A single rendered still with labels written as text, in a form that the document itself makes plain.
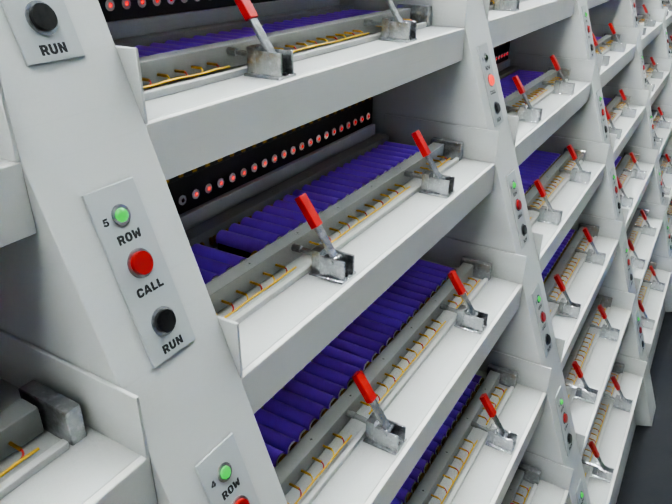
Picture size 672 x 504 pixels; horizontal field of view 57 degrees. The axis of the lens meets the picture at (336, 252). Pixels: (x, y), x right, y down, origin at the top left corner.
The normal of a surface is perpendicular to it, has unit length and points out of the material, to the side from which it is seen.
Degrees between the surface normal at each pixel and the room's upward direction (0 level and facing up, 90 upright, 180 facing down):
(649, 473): 0
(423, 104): 90
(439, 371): 20
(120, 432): 90
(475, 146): 90
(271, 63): 90
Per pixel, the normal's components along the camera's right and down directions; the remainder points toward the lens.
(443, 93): -0.52, 0.38
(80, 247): 0.80, -0.07
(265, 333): 0.00, -0.89
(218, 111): 0.85, 0.24
